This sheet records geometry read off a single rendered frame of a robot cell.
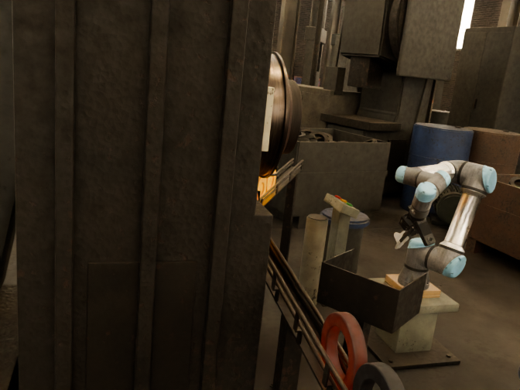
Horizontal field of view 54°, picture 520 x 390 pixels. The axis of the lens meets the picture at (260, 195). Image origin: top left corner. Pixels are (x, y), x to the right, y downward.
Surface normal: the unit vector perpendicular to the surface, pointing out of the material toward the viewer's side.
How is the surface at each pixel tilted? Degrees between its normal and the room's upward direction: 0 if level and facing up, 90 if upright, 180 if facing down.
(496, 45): 90
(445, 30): 90
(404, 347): 90
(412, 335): 90
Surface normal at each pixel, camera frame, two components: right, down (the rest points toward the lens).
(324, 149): 0.51, 0.26
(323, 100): -0.81, 0.07
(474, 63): -0.93, 0.00
